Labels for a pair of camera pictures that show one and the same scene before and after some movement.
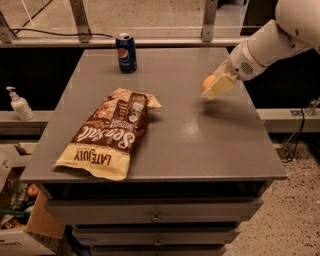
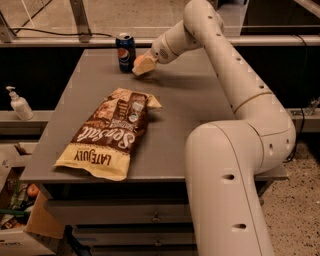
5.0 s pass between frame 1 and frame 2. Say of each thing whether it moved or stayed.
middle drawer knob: stayed
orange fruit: moved
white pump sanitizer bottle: stayed
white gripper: moved
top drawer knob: stayed
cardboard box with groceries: stayed
